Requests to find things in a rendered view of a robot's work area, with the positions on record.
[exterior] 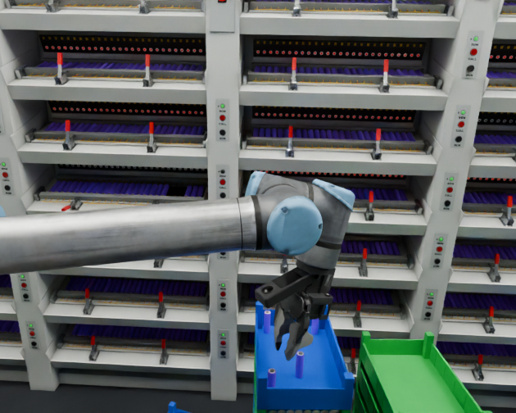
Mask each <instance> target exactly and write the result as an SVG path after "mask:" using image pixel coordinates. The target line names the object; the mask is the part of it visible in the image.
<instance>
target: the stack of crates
mask: <svg viewBox="0 0 516 413"><path fill-rule="evenodd" d="M370 337H371V335H370V333H369V331H362V335H361V342H360V355H359V363H358V369H357V376H356V384H355V396H354V404H353V411H352V413H492V412H491V411H483V410H482V409H481V408H480V406H479V405H478V404H477V403H476V401H475V400H474V399H473V397H472V396H471V394H470V393H469V391H468V390H467V388H466V387H465V386H464V385H463V383H462V382H461V381H460V379H459V378H458V376H457V375H456V373H455V372H454V371H453V370H452V369H451V367H450V365H449V364H448V363H447V361H446V360H445V358H444V357H443V355H442V354H441V353H440V352H439V351H438V349H437V348H436V346H435V345H434V344H433V341H434V337H435V336H434V335H433V333H432V332H425V334H424V339H370Z"/></svg>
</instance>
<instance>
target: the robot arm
mask: <svg viewBox="0 0 516 413"><path fill-rule="evenodd" d="M354 201H355V194H354V193H353V192H352V191H350V190H347V189H344V188H341V187H338V186H336V185H333V184H330V183H327V182H324V181H322V180H319V179H315V180H314V181H313V182H312V184H308V183H305V182H301V181H297V180H294V179H288V178H284V177H280V176H277V175H271V174H267V172H259V171H255V172H253V173H252V175H251V178H250V179H249V182H248V185H247V190H246V194H245V197H236V198H226V199H215V200H205V201H195V202H176V203H166V204H156V205H146V206H127V207H117V208H106V209H96V210H86V211H67V212H57V213H46V214H36V215H26V216H6V214H5V211H4V210H3V208H2V206H1V205H0V275H9V274H17V273H25V272H34V271H42V270H57V269H65V268H74V267H82V266H97V265H105V264H114V263H122V262H131V261H145V260H154V259H162V258H171V257H178V256H194V255H202V254H211V253H218V252H234V251H242V250H252V251H255V250H265V249H274V250H275V251H277V252H279V253H282V254H284V255H288V256H295V258H296V266H297V267H296V268H294V269H292V270H289V271H288V272H287V273H285V274H283V275H280V276H279V277H278V278H276V279H273V280H271V281H270V282H268V283H267V284H264V285H262V286H261V287H259V288H257V289H256V290H255V295H256V299H257V300H258V301H259V302H260V303H262V304H263V305H264V306H265V307H266V308H270V307H272V306H274V305H276V307H275V312H274V343H275V348H276V350H277V351H279V348H280V347H281V344H282V338H283V335H284V334H288V333H290V335H289V339H288V341H287V348H286V350H285V351H284V353H285V357H286V360H287V361H290V360H291V359H292V358H293V357H294V356H295V355H296V352H297V351H298V350H299V349H301V348H303V347H307V346H309V345H311V344H312V342H313V339H314V337H313V335H311V334H309V333H308V328H309V326H310V320H317V319H318V318H319V320H327V319H328V314H329V312H330V309H331V305H332V303H333V297H332V296H331V295H329V290H330V288H331V284H332V281H333V276H334V274H335V270H336V268H335V267H336V264H337V260H338V257H339V254H340V251H341V246H342V241H343V239H344V236H345V232H346V228H347V225H348V222H349V219H350V216H351V212H352V211H353V205H354ZM327 304H329V307H328V312H327V315H325V314H324V312H325V309H326V306H327ZM295 320H296V321H295Z"/></svg>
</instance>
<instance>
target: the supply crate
mask: <svg viewBox="0 0 516 413"><path fill-rule="evenodd" d="M265 311H270V312H271V316H270V333H269V334H265V333H264V312H265ZM274 312H275V310H263V304H262V303H260V302H256V323H255V329H256V331H255V336H256V403H257V410H351V404H352V397H353V389H354V382H355V379H354V376H353V374H352V373H348V370H347V368H346V364H345V361H344V359H343V356H342V353H341V350H340V347H339V345H338V342H337V338H336V336H335V333H334V331H333V327H332V324H331V321H330V319H329V317H328V319H327V320H319V327H318V334H316V335H313V334H312V333H311V325H312V320H310V326H309V328H308V333H309V334H311V335H313V337H314V339H313V342H312V344H311V345H309V346H307V347H303V348H301V349H299V350H298V351H297V352H299V351H302V352H304V353H305V356H304V368H303V377H302V378H301V379H298V378H296V376H295V372H296V355H295V356H294V357H293V358H292V359H291V360H290V361H287V360H286V357H285V353H284V351H285V350H286V348H287V341H288V339H289V335H290V333H288V334H284V335H283V338H282V344H281V347H280V348H279V351H277V350H276V348H275V343H274ZM270 368H274V369H276V386H275V388H267V381H268V369H270Z"/></svg>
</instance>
